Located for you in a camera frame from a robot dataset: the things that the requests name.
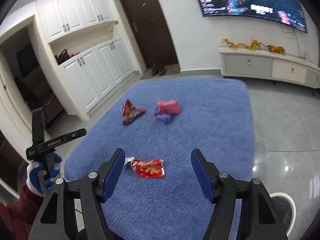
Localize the red shiny candy wrapper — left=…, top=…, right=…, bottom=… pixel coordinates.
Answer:
left=125, top=157, right=165, bottom=178

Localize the red chip bag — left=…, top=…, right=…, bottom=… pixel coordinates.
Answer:
left=121, top=100, right=146, bottom=126

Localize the small purple paper wad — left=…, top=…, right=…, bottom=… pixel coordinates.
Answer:
left=153, top=106, right=171, bottom=124

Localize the pink snack packet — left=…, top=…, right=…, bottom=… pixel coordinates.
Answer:
left=157, top=99, right=181, bottom=115

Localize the maroon sleeve forearm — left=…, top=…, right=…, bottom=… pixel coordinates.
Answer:
left=1, top=183, right=43, bottom=239

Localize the white round trash bin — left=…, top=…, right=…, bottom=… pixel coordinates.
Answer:
left=270, top=192, right=297, bottom=237

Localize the blue white gloved hand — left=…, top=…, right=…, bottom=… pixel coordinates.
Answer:
left=26, top=154, right=62, bottom=197

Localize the blue fluffy cloth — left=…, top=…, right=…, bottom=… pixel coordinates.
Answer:
left=64, top=78, right=255, bottom=239

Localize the dark shoes pair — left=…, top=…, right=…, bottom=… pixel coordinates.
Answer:
left=151, top=64, right=167, bottom=76

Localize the white low tv cabinet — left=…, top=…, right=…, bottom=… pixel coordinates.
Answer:
left=219, top=47, right=319, bottom=89

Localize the white shoe cabinet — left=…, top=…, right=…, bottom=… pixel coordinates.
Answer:
left=29, top=0, right=135, bottom=121

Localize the golden dragon ornament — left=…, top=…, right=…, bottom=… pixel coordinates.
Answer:
left=221, top=38, right=286, bottom=55

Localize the brown entrance door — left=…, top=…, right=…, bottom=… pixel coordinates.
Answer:
left=120, top=0, right=178, bottom=68

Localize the wall mounted television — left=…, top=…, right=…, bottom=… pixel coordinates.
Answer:
left=199, top=0, right=308, bottom=33

